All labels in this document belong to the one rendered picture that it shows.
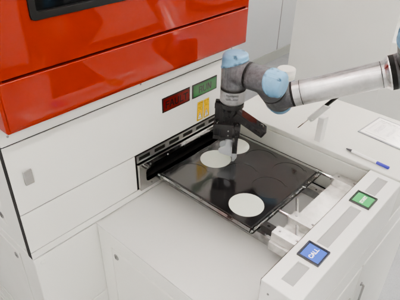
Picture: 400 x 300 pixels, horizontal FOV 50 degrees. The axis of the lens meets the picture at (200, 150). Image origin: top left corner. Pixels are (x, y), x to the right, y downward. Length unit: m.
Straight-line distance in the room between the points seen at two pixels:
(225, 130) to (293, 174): 0.26
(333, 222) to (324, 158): 0.33
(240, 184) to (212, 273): 0.30
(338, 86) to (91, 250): 0.86
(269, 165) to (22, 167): 0.74
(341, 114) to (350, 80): 0.38
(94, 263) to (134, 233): 0.21
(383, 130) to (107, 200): 0.93
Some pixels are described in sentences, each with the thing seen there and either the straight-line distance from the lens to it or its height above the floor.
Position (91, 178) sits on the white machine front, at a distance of 1.20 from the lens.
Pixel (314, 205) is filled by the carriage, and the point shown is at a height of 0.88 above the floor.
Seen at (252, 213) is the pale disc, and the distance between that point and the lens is 1.19.
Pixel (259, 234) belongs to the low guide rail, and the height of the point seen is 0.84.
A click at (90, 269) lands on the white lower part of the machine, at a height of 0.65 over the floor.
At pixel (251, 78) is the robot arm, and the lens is 1.17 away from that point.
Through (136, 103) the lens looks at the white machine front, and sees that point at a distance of 1.20.
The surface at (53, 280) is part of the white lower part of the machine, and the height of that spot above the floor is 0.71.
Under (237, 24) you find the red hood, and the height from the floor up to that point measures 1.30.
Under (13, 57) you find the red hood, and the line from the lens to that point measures 0.91.
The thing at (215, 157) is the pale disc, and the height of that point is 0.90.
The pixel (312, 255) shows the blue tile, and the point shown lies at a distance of 1.02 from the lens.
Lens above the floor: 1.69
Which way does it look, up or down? 34 degrees down
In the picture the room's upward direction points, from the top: 1 degrees clockwise
